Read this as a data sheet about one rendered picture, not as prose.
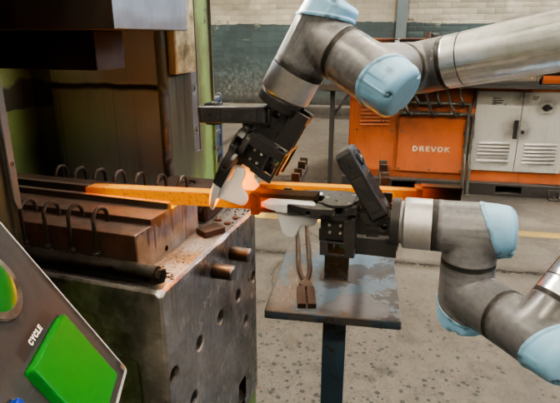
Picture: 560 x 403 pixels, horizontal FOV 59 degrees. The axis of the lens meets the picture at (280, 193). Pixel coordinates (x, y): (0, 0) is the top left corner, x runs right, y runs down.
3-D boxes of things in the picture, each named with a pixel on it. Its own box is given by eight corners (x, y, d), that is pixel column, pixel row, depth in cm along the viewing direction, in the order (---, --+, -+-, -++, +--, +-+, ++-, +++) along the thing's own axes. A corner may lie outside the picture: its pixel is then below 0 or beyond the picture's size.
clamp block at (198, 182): (224, 209, 104) (223, 179, 102) (207, 222, 96) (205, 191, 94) (173, 203, 107) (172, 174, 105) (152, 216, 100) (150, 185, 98)
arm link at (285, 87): (267, 58, 67) (284, 56, 75) (252, 87, 69) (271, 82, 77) (312, 87, 67) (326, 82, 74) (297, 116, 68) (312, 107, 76)
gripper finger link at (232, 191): (229, 229, 76) (258, 180, 74) (197, 208, 77) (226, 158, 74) (236, 224, 79) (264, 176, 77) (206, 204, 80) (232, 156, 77)
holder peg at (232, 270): (237, 276, 87) (237, 263, 86) (232, 284, 85) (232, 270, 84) (217, 273, 88) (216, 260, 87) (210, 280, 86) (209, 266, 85)
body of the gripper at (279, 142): (266, 188, 73) (305, 119, 68) (218, 157, 74) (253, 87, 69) (282, 175, 80) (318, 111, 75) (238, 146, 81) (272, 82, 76)
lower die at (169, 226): (198, 229, 93) (196, 186, 90) (138, 276, 75) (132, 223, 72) (19, 206, 105) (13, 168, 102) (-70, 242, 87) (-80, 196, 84)
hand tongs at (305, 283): (294, 216, 168) (294, 212, 167) (307, 216, 167) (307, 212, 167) (297, 308, 110) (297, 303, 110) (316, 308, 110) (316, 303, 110)
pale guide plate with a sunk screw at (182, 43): (197, 72, 112) (192, -9, 107) (177, 74, 104) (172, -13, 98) (188, 71, 112) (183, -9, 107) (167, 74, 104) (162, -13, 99)
